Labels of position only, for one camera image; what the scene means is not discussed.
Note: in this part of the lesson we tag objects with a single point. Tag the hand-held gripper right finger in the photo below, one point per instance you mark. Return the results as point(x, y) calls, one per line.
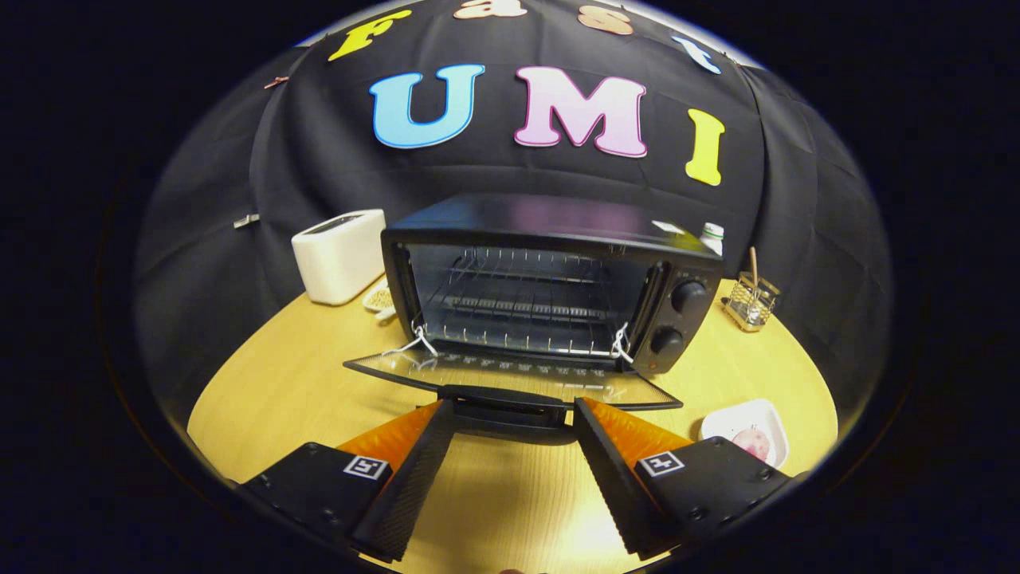
point(613, 478)

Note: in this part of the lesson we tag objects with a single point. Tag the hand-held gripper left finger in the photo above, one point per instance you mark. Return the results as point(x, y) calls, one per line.
point(414, 478)

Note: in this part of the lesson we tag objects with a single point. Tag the white square plate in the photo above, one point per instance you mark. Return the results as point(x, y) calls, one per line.
point(737, 414)

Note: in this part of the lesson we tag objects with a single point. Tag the pink ham slice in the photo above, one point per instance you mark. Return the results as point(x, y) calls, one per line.
point(753, 445)

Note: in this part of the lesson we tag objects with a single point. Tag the black toaster oven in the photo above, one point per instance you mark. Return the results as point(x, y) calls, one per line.
point(550, 219)

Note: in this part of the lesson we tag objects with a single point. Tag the white bread toaster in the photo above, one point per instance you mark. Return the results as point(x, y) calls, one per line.
point(339, 259)

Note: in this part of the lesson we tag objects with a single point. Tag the small dish of grains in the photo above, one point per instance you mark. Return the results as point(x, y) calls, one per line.
point(378, 298)

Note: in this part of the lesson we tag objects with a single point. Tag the wooden stick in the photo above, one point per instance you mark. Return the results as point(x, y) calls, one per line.
point(753, 263)

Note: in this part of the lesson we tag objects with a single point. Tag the white bottle with green cap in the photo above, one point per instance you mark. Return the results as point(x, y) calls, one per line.
point(712, 237)

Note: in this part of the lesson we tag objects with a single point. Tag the silver cloth clip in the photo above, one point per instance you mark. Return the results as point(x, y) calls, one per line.
point(246, 221)

